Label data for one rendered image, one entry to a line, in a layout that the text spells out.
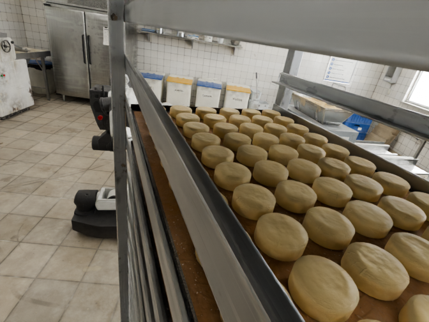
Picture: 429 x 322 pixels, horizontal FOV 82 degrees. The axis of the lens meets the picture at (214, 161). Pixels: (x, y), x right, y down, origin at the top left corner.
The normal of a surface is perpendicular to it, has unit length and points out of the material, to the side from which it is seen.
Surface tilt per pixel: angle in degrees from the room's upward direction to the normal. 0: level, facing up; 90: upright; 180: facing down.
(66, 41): 90
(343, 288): 0
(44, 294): 0
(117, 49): 90
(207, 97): 92
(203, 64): 90
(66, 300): 0
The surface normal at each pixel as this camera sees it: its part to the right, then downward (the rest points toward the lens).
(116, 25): 0.36, 0.47
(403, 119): -0.92, 0.04
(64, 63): 0.01, 0.45
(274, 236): 0.15, -0.88
